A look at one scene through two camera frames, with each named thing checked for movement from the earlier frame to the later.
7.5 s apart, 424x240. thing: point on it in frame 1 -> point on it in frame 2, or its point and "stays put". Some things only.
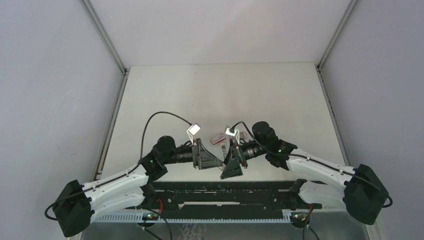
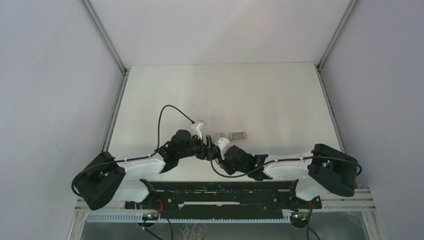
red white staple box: x=217 y=138 stays put
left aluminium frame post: x=125 y=71 stays put
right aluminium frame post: x=348 y=9 stays put
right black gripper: x=232 y=168 -> x=224 y=165
